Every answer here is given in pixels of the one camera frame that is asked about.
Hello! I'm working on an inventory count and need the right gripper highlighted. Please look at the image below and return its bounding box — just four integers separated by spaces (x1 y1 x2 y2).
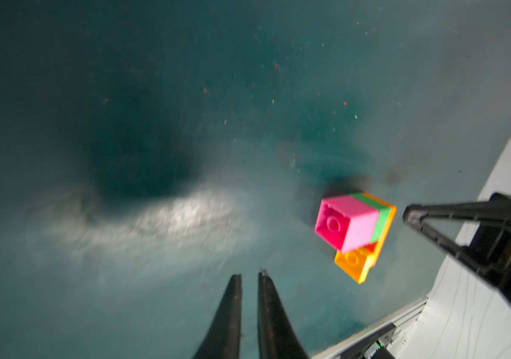
403 193 511 305

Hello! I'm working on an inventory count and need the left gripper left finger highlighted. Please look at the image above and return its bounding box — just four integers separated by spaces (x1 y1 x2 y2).
193 275 243 359

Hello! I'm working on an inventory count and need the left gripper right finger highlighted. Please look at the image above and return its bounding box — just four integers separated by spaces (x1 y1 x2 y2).
257 271 309 359

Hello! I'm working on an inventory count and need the green square lego brick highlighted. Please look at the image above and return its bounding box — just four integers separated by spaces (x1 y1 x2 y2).
351 193 395 244

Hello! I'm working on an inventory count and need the orange long lego brick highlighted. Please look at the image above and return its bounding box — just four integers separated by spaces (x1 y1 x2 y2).
334 207 397 284

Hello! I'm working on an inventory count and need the magenta lego brick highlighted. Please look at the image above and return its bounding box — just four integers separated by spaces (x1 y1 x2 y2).
315 194 380 254

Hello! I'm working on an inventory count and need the aluminium front rail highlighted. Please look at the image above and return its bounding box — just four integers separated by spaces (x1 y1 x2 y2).
312 297 428 358

